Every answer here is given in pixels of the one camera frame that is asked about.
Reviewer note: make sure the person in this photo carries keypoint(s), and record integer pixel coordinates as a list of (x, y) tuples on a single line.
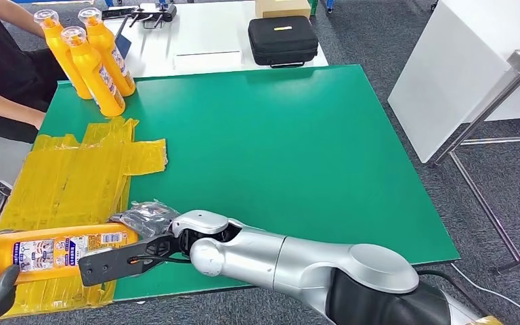
[(0, 54)]

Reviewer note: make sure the white flat sheet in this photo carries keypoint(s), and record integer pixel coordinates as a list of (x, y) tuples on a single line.
[(210, 61)]

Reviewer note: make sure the black phone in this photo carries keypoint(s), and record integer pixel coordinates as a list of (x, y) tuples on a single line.
[(116, 12)]

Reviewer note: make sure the white table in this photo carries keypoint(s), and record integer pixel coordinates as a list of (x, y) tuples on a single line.
[(206, 27)]

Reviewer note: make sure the green plastic crate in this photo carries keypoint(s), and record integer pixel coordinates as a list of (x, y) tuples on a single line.
[(314, 5)]

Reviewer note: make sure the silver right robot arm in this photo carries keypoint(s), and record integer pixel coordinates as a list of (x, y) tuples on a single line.
[(309, 264)]

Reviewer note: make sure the person's right forearm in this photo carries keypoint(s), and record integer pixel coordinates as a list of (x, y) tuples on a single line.
[(4, 106)]

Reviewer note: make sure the black carrying case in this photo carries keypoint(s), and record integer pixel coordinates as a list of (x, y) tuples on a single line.
[(282, 40)]

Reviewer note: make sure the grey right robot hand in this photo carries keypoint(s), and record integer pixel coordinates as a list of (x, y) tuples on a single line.
[(150, 220)]

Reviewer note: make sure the orange detergent bottle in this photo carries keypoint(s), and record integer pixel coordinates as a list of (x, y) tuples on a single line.
[(60, 54), (0, 260), (104, 45), (90, 71)]

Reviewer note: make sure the person's left forearm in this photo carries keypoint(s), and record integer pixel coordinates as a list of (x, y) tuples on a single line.
[(18, 15)]

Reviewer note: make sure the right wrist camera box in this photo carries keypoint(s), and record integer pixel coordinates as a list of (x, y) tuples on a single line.
[(107, 267)]

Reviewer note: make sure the white panel desk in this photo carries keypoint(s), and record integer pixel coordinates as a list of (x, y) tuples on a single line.
[(457, 67)]

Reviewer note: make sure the cardboard box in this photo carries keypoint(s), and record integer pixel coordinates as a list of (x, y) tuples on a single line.
[(282, 8)]

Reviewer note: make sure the black remote controller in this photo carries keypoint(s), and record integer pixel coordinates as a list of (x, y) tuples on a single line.
[(166, 11)]

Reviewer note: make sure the yellow taped plastic sheet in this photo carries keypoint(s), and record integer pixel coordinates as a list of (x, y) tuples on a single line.
[(76, 179)]

